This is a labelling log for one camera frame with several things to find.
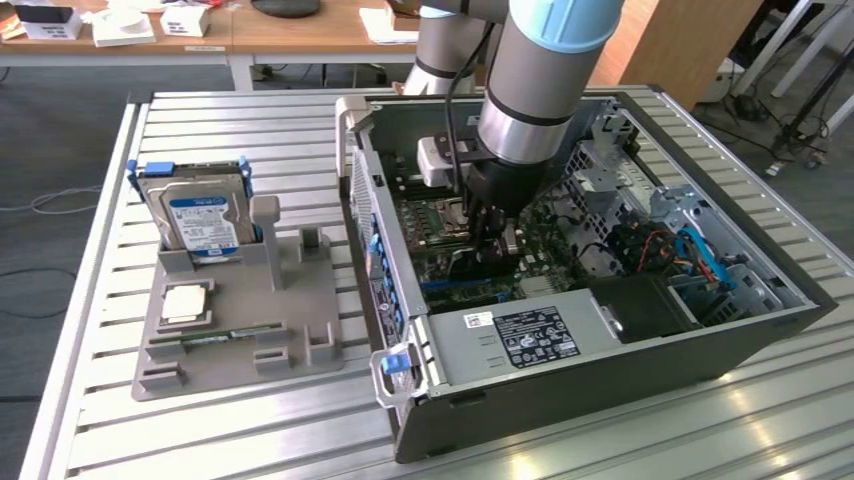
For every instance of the wooden cabinet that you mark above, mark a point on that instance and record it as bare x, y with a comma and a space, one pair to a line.
680, 45

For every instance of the grey parts rack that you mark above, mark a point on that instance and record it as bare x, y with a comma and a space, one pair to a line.
267, 310

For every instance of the dark round object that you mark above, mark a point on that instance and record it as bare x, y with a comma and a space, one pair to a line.
287, 7

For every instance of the silver hard disk blue label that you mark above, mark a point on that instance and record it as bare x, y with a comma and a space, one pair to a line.
200, 220

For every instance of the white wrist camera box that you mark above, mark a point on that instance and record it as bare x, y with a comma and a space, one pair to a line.
433, 162

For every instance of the white framed desk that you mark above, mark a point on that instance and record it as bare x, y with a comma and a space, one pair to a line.
786, 82

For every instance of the metal disk bay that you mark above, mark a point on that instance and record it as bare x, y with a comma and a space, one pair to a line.
600, 180

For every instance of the green GPU with black shroud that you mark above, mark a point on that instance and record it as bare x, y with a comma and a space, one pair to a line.
476, 267

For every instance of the black open PC case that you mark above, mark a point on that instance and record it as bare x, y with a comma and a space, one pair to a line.
567, 400

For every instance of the white box with round top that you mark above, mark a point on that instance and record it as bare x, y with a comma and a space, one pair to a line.
123, 32

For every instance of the grey power supply unit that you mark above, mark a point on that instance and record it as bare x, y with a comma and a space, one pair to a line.
534, 340

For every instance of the white power box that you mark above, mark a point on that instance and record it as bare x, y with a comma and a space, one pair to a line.
723, 85

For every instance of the green motherboard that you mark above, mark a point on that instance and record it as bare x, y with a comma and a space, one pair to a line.
547, 250

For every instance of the tarnished CPU chip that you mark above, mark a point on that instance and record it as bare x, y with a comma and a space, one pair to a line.
453, 215

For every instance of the blue expansion slot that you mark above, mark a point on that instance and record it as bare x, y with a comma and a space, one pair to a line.
453, 286

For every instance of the silver chipset heatsink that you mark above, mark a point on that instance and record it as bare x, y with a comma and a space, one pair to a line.
536, 287

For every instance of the stack of white papers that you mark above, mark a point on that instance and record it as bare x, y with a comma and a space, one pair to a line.
387, 30

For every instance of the black wheeled stand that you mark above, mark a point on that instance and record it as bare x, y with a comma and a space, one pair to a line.
790, 131

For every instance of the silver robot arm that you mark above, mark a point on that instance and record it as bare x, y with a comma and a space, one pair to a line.
540, 75

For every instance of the white box with black lid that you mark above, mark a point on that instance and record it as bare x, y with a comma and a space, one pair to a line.
53, 30

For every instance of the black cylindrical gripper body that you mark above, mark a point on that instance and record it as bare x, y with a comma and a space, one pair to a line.
507, 185

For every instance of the blue disk caddy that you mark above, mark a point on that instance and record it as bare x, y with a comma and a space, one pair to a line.
160, 167

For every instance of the silver CPU in socket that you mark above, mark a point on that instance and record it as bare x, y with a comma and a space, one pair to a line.
436, 222

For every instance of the white labelled box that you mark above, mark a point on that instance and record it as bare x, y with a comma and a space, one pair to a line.
187, 22

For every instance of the blue case latch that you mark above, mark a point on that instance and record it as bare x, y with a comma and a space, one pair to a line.
393, 363

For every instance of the bright silver CPU chip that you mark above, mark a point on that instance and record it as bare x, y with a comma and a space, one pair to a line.
183, 305

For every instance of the brown cardboard box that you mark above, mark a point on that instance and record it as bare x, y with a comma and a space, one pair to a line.
403, 6

